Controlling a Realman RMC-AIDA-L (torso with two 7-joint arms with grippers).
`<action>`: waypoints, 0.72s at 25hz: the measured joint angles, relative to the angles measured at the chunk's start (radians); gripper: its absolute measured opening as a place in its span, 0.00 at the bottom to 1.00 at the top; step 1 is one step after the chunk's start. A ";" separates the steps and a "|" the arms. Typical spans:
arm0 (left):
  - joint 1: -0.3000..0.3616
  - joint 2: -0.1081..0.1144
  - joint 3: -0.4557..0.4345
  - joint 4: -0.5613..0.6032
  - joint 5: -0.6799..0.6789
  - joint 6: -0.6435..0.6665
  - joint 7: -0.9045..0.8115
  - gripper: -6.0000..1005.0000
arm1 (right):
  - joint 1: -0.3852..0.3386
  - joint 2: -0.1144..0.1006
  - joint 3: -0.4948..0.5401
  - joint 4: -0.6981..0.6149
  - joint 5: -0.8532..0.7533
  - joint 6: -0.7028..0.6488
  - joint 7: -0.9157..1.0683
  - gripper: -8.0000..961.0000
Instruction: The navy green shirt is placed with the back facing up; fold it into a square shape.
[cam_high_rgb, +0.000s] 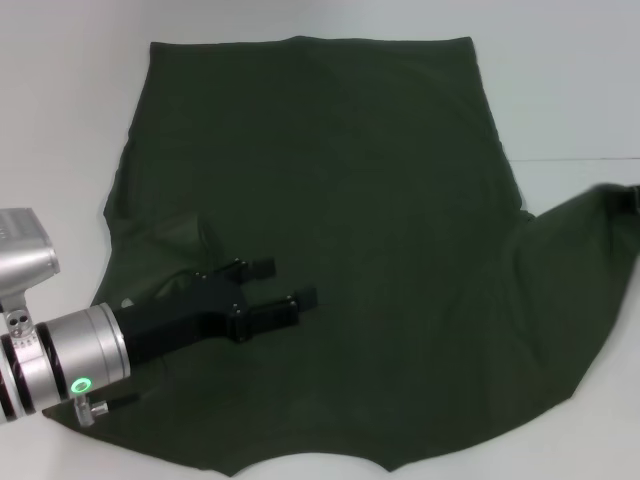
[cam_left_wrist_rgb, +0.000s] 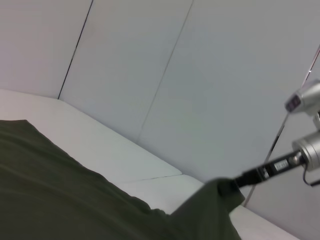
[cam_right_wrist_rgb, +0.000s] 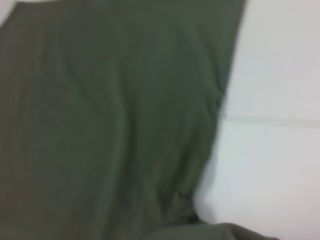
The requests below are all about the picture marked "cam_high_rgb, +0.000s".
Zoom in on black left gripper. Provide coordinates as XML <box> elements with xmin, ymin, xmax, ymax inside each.
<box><xmin>111</xmin><ymin>256</ymin><xmax>320</xmax><ymax>366</ymax></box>

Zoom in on dark green shirt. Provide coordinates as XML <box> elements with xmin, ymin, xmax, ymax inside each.
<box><xmin>41</xmin><ymin>35</ymin><xmax>640</xmax><ymax>476</ymax></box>

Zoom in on left arm connector cable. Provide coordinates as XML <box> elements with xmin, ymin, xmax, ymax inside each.
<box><xmin>71</xmin><ymin>391</ymin><xmax>145</xmax><ymax>427</ymax></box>

